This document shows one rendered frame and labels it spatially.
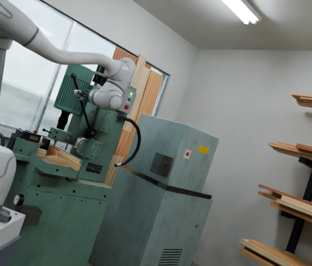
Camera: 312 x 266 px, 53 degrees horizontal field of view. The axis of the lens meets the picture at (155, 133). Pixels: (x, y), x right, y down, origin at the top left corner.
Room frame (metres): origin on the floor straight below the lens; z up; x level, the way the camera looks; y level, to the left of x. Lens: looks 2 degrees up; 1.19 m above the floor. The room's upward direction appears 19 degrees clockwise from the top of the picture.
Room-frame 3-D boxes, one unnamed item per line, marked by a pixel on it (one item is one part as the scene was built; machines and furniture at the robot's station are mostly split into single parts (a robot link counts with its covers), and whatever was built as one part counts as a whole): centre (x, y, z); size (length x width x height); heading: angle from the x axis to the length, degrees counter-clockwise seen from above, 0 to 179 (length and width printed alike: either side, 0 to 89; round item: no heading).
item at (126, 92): (2.18, 0.27, 1.40); 0.10 x 0.06 x 0.16; 132
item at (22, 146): (1.92, 0.73, 0.91); 0.15 x 0.14 x 0.09; 42
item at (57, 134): (2.08, 0.58, 1.03); 0.14 x 0.07 x 0.09; 132
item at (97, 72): (2.16, 0.50, 1.54); 0.08 x 0.08 x 0.17; 42
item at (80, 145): (2.06, 0.42, 1.02); 0.12 x 0.03 x 0.12; 132
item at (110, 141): (2.26, 0.39, 1.16); 0.22 x 0.22 x 0.72; 42
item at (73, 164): (2.00, 0.54, 0.92); 0.58 x 0.02 x 0.04; 42
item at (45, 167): (1.98, 0.67, 0.87); 0.61 x 0.30 x 0.06; 42
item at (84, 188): (2.15, 0.51, 0.76); 0.57 x 0.45 x 0.09; 132
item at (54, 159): (1.81, 0.49, 0.92); 0.14 x 0.09 x 0.04; 132
